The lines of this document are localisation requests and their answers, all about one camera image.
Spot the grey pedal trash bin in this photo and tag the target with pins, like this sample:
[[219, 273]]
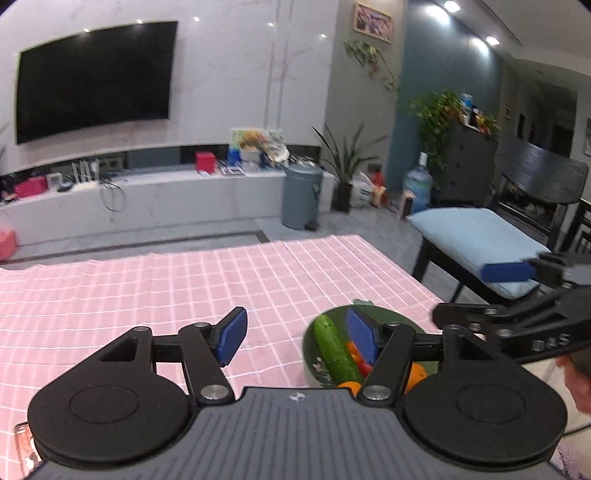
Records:
[[301, 196]]

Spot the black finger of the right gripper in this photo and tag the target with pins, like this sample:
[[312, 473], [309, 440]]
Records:
[[469, 315]]

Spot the tall leaf potted plant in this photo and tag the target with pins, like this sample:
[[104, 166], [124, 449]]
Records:
[[345, 158]]

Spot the black wall television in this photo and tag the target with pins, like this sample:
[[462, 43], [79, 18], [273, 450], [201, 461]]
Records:
[[106, 76]]

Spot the smartphone with photo screen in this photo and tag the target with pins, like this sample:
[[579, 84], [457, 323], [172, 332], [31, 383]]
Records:
[[28, 457]]

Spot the light blue seat cushion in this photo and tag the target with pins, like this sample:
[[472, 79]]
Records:
[[461, 241]]

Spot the white marble tv console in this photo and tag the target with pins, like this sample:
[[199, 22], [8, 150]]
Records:
[[145, 201]]

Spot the black wooden chair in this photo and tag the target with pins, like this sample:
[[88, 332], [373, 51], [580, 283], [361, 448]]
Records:
[[536, 189]]

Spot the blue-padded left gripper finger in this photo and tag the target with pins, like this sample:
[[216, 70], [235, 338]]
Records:
[[205, 350]]

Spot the orange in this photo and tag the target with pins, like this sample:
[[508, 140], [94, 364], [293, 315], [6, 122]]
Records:
[[352, 386], [354, 352], [418, 373]]

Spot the teddy bear toy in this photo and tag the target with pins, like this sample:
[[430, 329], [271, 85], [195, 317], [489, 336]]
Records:
[[252, 140]]

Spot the white wifi router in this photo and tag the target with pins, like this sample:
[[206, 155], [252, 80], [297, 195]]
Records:
[[86, 175]]

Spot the green cucumber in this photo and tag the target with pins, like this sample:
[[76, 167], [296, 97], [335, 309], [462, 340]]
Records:
[[334, 352]]

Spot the red cherry tomato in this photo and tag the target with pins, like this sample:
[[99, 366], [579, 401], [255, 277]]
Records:
[[364, 368]]

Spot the pink checkered tablecloth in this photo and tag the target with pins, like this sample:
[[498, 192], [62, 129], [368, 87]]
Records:
[[52, 317]]

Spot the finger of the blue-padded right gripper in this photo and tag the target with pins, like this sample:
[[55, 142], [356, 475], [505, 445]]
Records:
[[388, 348]]

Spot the blue water jug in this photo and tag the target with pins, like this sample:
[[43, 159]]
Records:
[[419, 182]]

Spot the dark cabinet with plants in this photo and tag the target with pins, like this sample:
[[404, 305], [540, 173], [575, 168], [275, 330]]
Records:
[[461, 144]]

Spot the pink tissue box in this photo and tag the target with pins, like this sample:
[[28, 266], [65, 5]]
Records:
[[31, 187]]

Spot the red box on console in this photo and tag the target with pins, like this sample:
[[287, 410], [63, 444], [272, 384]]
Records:
[[205, 162]]

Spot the framed wall picture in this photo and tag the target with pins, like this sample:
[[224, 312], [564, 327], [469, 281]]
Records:
[[373, 23]]

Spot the white plastic shopping bag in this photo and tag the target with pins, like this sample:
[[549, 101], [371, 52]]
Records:
[[364, 192]]

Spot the green colander bowl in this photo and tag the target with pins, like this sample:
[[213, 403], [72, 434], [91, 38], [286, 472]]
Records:
[[314, 365]]

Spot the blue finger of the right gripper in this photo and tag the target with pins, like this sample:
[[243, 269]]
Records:
[[509, 272]]

